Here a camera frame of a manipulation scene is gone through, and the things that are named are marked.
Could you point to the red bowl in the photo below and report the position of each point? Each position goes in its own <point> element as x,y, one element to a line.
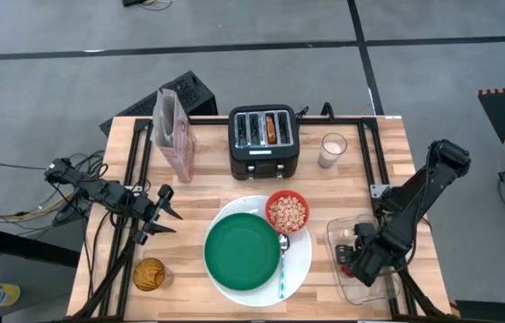
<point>270,220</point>

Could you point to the green plate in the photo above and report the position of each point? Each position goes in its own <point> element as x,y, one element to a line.
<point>242,251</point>

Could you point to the yellow and blue bottle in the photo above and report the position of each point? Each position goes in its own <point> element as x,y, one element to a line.
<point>3,294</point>

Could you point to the silver corner bracket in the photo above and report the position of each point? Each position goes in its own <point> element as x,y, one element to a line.
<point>378,190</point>

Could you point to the clear pink cereal bag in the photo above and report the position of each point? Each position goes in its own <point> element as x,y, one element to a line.
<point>176,139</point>

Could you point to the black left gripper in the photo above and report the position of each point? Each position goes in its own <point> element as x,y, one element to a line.
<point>146,211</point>

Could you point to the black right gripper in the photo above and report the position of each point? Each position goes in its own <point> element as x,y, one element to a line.
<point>375,258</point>

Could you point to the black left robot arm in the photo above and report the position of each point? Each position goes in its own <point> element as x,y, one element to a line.
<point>95,190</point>

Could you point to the black box with hazard corner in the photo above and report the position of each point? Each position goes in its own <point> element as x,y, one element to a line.
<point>494,311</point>

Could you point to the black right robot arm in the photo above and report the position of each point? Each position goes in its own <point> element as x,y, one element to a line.
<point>413,202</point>

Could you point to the large white plate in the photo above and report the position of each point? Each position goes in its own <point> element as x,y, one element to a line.
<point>299,269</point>

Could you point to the black perforated case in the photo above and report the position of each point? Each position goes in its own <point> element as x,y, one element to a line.
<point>180,96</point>

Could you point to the black four-slot toaster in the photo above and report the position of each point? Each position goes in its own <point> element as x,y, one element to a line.
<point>263,163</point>

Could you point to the amber drinking glass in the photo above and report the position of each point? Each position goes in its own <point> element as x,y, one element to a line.
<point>151,274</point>

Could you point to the glass of milk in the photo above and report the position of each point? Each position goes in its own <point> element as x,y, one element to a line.
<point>331,150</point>

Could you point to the brown toast slice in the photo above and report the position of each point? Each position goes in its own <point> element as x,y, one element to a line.
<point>271,130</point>

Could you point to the black flat board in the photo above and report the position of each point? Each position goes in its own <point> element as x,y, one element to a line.
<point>19,242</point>

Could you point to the cereal rings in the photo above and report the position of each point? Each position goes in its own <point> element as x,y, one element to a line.
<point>288,212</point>

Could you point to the clear plastic container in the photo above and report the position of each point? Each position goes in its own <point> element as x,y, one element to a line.
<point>368,294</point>

